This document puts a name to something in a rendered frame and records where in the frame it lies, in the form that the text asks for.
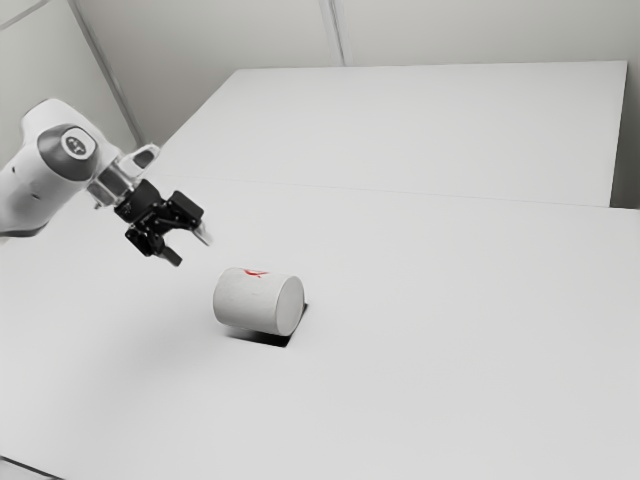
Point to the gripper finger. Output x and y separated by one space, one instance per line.
188 212
152 245

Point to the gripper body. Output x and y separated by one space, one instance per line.
140 207

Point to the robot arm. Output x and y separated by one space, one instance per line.
47 170

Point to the white mug with red print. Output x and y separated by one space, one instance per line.
257 302

